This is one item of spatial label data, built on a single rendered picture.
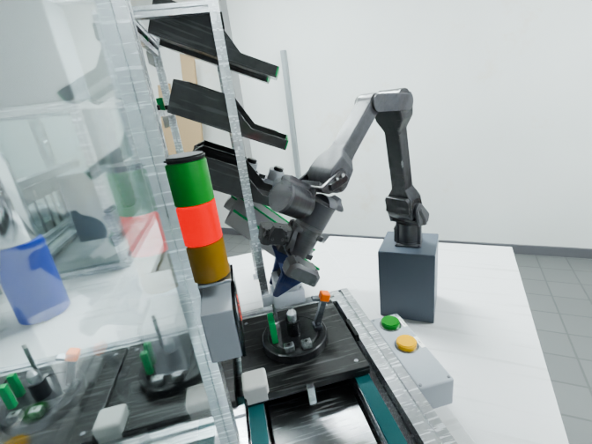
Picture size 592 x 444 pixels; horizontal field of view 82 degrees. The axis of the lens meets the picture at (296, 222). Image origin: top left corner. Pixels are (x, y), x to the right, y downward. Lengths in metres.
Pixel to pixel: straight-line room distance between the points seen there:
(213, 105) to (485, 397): 0.84
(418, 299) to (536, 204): 2.42
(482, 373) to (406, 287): 0.25
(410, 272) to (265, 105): 2.83
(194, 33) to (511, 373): 0.98
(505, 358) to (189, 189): 0.78
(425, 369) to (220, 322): 0.43
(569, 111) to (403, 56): 1.24
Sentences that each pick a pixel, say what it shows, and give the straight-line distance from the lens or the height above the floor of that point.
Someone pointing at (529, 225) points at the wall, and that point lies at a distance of 3.35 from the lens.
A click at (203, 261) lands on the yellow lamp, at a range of 0.42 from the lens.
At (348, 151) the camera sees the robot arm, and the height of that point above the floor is 1.35.
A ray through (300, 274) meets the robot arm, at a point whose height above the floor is 1.18.
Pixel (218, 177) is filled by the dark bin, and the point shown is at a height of 1.30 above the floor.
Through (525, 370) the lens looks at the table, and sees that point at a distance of 0.93.
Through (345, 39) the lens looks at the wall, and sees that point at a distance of 3.23.
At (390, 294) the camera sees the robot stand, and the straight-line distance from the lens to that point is 0.97.
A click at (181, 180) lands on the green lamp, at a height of 1.39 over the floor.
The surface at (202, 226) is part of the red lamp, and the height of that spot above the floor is 1.33.
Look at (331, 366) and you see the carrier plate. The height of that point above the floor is 0.97.
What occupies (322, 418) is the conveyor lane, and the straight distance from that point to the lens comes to 0.71.
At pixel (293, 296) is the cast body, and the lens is 0.69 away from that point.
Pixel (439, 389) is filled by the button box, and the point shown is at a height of 0.95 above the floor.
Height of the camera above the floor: 1.46
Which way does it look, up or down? 20 degrees down
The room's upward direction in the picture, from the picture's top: 7 degrees counter-clockwise
